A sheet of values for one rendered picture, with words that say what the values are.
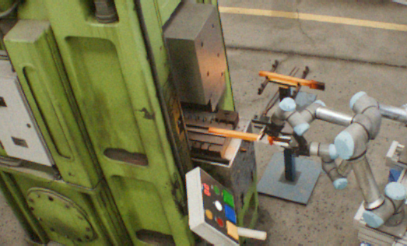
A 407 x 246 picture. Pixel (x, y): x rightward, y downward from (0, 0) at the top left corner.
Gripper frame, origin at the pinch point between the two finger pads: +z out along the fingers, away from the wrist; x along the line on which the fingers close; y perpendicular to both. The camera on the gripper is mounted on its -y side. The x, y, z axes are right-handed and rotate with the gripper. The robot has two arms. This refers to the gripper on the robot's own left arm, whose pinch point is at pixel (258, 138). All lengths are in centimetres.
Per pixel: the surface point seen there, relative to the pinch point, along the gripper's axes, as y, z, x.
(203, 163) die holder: -19.1, 22.5, -16.0
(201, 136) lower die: -27.2, 16.4, -4.9
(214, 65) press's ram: -40, -34, -1
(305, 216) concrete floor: 66, 78, 25
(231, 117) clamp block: -16.8, 11.8, 13.6
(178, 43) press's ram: -59, -52, -17
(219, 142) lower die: -17.5, 11.0, -6.6
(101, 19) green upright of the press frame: -91, -66, -40
